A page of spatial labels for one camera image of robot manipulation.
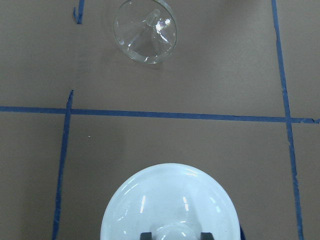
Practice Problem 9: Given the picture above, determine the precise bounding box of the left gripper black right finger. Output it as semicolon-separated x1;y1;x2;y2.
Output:
201;232;214;240

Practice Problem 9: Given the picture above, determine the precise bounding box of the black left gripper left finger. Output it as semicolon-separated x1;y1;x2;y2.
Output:
139;232;153;240

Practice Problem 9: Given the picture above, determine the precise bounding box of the white enamel cup lid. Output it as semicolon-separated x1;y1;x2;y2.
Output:
100;163;242;240

